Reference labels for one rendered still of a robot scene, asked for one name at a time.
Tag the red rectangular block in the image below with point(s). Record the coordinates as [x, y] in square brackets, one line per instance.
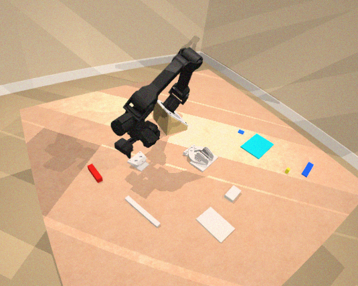
[95, 173]

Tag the blue flat rectangular block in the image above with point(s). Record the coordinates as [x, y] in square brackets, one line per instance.
[307, 169]

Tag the small white rectangular block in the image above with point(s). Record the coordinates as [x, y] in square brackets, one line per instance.
[232, 193]

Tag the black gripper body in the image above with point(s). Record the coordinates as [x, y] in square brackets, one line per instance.
[125, 146]

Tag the cyan flat square plate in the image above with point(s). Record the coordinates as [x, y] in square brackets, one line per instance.
[257, 146]

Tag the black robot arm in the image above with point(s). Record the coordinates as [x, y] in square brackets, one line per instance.
[144, 99]

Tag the white flat bar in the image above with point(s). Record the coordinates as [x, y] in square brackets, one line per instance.
[142, 211]

